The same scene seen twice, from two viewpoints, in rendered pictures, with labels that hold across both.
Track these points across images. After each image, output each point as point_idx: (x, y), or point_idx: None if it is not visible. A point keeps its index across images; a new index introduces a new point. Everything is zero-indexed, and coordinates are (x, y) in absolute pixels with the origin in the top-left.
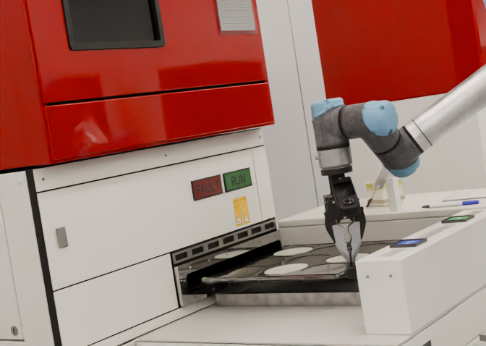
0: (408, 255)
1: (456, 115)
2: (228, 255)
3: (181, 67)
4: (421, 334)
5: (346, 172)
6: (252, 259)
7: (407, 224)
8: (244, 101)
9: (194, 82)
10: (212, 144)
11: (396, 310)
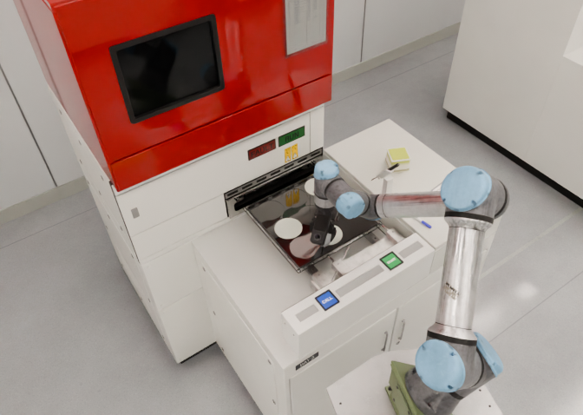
0: (308, 329)
1: (409, 215)
2: (272, 183)
3: (240, 96)
4: (309, 353)
5: (328, 211)
6: None
7: None
8: (302, 96)
9: (252, 102)
10: None
11: (294, 345)
